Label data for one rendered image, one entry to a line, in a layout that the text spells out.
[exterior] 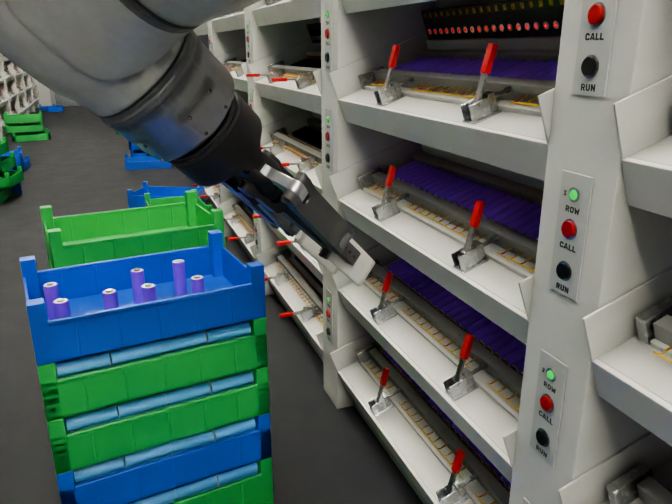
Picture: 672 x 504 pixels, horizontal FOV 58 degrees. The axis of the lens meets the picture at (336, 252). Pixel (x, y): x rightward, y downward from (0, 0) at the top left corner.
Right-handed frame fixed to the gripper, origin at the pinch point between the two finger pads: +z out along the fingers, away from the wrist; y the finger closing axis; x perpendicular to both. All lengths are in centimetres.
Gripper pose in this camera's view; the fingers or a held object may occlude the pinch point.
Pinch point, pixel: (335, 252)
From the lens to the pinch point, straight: 60.5
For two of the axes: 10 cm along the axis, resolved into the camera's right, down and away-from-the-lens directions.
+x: 5.4, -8.2, 1.8
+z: 5.3, 5.0, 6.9
